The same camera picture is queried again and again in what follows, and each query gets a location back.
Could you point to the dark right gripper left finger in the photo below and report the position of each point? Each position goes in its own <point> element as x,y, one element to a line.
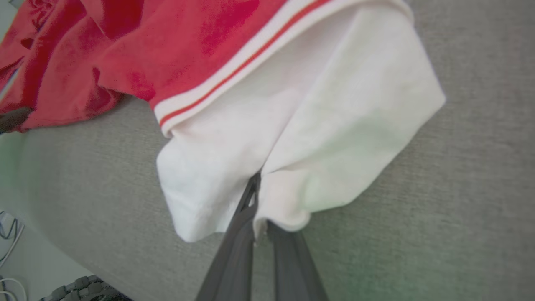
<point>234,259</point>

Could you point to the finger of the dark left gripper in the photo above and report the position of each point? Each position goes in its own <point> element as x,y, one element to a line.
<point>14,119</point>

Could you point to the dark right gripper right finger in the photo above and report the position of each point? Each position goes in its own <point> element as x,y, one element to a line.
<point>294,271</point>

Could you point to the red and white garment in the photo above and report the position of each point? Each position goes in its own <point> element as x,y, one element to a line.
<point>234,54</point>

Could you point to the grey fabric sofa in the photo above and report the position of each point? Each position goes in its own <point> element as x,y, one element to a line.
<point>418,217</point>

